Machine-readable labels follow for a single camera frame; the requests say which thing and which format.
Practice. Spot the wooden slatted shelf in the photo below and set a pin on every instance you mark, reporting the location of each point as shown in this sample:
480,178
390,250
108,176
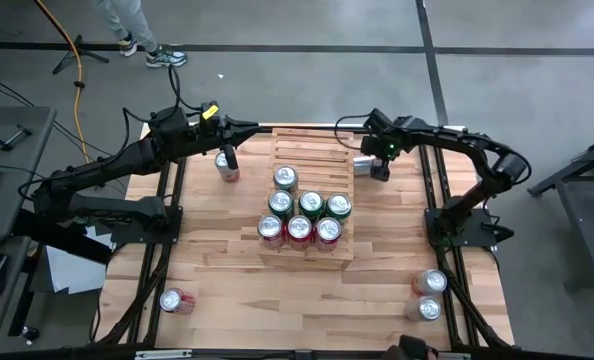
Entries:
312,150

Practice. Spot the red white seltzer can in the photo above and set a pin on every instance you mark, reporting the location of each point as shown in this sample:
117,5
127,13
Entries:
220,161

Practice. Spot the red can white labels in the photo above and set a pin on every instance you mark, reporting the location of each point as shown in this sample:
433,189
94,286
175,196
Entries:
270,226

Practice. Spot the dark metal stand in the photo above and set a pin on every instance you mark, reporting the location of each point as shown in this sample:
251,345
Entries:
584,225

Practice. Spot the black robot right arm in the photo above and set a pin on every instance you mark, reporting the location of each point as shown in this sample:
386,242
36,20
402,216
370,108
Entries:
457,137

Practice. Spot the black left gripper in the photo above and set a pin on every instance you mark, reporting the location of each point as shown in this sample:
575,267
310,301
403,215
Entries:
212,135

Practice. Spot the green soda can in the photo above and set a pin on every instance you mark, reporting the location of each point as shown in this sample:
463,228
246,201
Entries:
311,201
339,203
280,200

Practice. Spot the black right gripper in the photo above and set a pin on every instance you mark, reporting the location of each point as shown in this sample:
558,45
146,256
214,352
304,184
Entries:
394,135

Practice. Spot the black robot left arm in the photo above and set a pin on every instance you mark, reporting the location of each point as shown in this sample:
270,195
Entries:
112,160

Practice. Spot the black tripod stand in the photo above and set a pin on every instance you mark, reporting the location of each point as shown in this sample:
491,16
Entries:
67,60

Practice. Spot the black desk beam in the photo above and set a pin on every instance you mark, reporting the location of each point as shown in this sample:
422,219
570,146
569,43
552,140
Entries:
52,237

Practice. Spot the red can barcode label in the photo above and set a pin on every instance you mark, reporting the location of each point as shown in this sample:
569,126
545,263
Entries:
328,228

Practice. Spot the white beverage can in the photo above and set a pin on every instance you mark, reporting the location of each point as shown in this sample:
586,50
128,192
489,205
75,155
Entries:
429,307

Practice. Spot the grey desk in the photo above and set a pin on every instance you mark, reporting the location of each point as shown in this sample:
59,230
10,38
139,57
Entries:
27,145
7,310

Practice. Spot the red beverage can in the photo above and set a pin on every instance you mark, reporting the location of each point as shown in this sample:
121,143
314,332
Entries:
170,300

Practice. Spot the white paper sheets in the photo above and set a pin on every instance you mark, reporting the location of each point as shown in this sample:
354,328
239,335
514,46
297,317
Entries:
72,272

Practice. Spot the red can small label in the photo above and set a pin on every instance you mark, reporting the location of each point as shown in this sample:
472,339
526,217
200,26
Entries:
299,226

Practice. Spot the red can bottom right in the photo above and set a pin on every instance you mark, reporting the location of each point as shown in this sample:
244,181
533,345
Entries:
433,281

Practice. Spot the black caster wheel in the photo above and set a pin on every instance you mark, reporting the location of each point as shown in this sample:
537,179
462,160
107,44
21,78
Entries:
29,334

